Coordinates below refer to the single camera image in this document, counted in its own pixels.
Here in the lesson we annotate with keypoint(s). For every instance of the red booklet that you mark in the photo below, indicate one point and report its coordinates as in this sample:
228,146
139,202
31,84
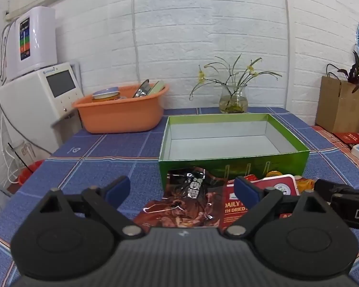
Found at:
350,137

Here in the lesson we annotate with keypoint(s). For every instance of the brown paper bag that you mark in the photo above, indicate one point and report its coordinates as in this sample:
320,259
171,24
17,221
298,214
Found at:
338,107

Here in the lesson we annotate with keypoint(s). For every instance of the orange plastic basin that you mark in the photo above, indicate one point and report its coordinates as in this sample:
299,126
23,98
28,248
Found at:
119,116

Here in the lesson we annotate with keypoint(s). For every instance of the dark red-leaved plant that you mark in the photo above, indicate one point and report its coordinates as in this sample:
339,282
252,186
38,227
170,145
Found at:
354,71

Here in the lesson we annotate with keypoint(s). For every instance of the dark brown snack packet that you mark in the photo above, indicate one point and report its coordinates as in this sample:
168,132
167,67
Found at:
185,206

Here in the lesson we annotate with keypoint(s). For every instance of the white red-edged snack box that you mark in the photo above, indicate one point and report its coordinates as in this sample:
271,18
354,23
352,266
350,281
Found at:
279,185

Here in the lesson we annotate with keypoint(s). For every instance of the red bucket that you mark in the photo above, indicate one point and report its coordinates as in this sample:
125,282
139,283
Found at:
30,173

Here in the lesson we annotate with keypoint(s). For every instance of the pale green plate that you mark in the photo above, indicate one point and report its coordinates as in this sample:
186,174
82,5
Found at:
157,87

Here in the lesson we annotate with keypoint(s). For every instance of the blue checked tablecloth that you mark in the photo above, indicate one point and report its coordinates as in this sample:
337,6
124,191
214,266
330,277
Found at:
107,161

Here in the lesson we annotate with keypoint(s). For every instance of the red dried fruit packet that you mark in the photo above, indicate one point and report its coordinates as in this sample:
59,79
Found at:
233,212

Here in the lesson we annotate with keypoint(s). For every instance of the green cardboard box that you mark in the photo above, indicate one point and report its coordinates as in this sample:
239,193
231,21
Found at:
221,137

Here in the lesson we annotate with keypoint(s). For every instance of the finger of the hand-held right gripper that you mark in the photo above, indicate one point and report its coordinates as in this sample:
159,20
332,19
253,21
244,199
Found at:
332,187

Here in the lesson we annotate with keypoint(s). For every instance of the metal bowl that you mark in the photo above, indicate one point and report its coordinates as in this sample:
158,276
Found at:
141,89

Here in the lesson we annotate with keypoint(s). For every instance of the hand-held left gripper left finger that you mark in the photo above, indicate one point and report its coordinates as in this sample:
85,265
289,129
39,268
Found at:
119,189

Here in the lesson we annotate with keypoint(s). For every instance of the glass vase with plant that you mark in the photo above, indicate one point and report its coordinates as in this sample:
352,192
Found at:
236,74

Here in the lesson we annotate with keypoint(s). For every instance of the blue-rimmed bowl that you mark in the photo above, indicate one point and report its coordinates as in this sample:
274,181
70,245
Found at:
105,93

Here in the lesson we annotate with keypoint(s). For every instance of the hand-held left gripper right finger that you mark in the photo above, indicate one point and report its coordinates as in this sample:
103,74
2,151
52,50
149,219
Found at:
246,192

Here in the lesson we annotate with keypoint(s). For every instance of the white water purifier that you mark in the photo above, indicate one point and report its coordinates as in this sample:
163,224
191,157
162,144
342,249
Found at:
33,41

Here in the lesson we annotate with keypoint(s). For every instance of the white appliance with screen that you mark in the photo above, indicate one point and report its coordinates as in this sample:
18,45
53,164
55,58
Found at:
33,101

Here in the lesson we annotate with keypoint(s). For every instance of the yellow jelly cup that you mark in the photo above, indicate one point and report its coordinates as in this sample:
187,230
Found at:
273,174

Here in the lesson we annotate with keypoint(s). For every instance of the white wall pipe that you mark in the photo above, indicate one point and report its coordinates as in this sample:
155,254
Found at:
289,36

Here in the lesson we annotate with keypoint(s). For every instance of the orange snack packet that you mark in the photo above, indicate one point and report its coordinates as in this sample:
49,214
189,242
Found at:
305,185

